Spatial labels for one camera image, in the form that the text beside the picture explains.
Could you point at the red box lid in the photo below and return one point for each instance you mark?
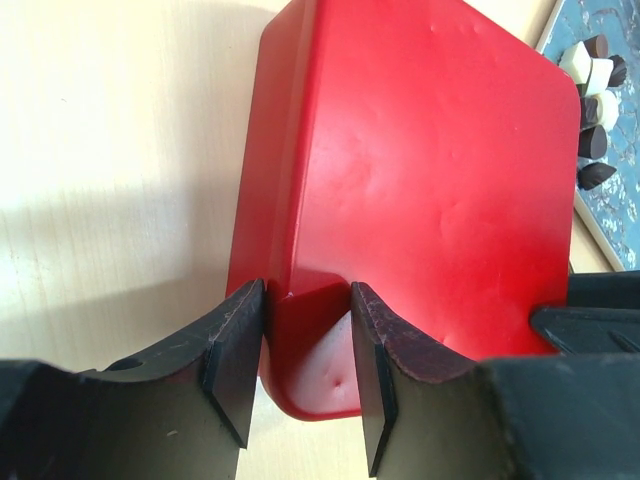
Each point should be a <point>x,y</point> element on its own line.
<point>415,146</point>

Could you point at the white square chocolate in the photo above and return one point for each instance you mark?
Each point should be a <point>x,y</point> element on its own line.
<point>577,63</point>

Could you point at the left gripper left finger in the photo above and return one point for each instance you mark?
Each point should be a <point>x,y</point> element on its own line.
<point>178,409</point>

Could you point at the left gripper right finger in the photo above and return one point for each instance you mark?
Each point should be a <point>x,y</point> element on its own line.
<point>429,412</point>

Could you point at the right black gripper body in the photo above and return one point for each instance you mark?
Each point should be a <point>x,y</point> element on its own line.
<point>601,315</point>

